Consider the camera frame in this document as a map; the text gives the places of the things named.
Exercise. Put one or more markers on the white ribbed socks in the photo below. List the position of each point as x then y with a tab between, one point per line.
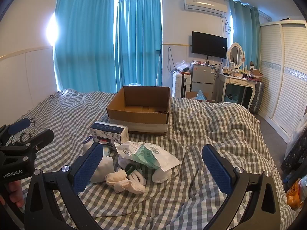
139	177

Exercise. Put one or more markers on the white cloth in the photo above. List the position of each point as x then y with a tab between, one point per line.
103	170
161	175

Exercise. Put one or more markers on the dark hard-shell suitcase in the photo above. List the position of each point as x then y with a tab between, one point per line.
258	98

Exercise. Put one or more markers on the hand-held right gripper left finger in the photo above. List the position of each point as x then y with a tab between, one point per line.
88	169

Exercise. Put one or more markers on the grey mini fridge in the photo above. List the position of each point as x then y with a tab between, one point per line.
202	76

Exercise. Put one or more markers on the translucent white bag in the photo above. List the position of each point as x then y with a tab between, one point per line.
293	136

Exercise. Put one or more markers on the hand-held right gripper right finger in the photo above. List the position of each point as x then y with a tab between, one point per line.
217	170

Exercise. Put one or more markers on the clear plastic bag clutter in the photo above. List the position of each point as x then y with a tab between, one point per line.
181	66

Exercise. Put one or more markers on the brown floor cardboard box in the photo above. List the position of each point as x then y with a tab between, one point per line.
190	95

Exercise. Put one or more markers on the teal curtain beside wardrobe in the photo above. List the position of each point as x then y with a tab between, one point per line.
247	36

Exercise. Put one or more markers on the white mop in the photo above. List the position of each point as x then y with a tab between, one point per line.
158	64

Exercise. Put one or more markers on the white pouch purple loop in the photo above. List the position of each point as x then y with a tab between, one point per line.
87	146

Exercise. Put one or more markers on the cream sock pair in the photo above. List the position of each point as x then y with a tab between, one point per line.
117	178

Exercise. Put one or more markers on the grey checked bed blanket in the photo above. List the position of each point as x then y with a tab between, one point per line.
203	124

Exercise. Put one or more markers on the floral tissue pack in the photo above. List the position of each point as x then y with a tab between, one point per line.
108	131

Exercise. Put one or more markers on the orange bag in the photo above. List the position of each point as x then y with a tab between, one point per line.
296	192

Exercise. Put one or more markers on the white photo frame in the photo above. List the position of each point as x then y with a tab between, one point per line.
231	65

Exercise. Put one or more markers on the person's left hand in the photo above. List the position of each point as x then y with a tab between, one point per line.
16	192

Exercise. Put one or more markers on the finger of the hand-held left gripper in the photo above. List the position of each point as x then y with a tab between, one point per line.
20	125
43	136

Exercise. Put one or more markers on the small brown tabletop box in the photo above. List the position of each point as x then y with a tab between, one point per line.
256	73

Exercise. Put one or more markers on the dark printed bag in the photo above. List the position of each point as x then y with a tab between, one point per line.
295	155

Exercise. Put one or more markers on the teal tissue wad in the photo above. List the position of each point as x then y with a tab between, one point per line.
201	95

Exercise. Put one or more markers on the white green-print plastic bag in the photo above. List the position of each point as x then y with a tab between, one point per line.
156	155

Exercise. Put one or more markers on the teal basket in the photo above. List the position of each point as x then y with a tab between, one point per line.
230	98

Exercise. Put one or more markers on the plain white sock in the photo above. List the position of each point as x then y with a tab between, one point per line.
123	161

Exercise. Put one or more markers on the wide teal curtain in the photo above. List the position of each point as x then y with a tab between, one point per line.
84	40

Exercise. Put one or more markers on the white dressing table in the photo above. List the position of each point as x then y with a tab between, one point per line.
236	80

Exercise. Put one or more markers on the white air conditioner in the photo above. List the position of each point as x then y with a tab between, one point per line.
206	6

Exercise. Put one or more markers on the white slatted wardrobe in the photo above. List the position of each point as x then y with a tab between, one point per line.
285	76

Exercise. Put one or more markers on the narrow teal curtain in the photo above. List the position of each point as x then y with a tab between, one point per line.
139	43

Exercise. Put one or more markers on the black wall television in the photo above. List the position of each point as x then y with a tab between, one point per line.
208	45

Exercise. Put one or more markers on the white oval mirror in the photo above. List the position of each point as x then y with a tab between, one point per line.
235	54

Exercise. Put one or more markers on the white suitcase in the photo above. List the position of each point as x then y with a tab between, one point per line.
181	83

